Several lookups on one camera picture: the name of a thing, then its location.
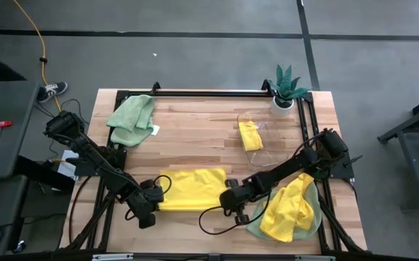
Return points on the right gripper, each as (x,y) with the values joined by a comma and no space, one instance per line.
(228,199)

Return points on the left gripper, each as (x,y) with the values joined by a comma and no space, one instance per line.
(155,195)

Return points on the yellow microfiber towel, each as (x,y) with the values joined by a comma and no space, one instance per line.
(285,210)
(251,136)
(195,188)

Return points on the clear plastic bin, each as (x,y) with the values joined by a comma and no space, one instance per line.
(274,152)

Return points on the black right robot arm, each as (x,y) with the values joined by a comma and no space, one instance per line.
(285,170)

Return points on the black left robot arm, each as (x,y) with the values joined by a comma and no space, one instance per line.
(97,159)

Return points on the green microfiber towel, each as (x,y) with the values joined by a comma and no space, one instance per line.
(128,112)
(256,221)

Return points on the white paper tag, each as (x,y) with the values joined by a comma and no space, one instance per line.
(155,130)

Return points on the white box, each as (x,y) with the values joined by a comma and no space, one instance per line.
(66,168)

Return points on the green plant in white pot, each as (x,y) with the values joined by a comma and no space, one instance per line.
(285,87)

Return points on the person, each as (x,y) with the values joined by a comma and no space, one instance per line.
(51,90)

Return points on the dark grey side table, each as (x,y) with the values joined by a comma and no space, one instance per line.
(13,105)

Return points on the silver metal bracket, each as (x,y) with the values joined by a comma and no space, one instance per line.
(314,258)
(111,257)

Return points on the black aluminium table frame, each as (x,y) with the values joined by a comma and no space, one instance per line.
(213,93)

